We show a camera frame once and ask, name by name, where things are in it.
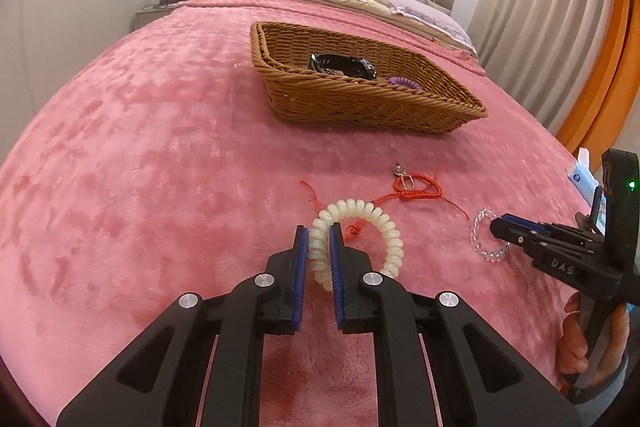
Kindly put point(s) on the person's right hand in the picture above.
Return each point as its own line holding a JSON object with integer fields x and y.
{"x": 572, "y": 337}

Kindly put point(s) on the black wristwatch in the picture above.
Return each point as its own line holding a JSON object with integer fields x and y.
{"x": 345, "y": 66}

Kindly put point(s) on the brown wicker basket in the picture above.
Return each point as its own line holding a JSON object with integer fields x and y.
{"x": 370, "y": 102}

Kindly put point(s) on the lilac floral pillow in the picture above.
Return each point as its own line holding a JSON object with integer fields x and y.
{"x": 425, "y": 17}

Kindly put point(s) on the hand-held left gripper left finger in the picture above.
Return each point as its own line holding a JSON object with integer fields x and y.
{"x": 299, "y": 277}

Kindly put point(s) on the beige curtain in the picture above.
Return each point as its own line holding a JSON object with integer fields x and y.
{"x": 545, "y": 22}

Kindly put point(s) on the white blue tissue packet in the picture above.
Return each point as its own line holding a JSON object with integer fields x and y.
{"x": 582, "y": 174}

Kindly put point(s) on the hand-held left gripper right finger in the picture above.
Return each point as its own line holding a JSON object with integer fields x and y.
{"x": 336, "y": 277}

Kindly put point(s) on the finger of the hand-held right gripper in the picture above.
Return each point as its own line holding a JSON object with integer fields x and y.
{"x": 550, "y": 228}
{"x": 520, "y": 238}

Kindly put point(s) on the grey nightstand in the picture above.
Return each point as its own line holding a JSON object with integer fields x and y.
{"x": 155, "y": 17}

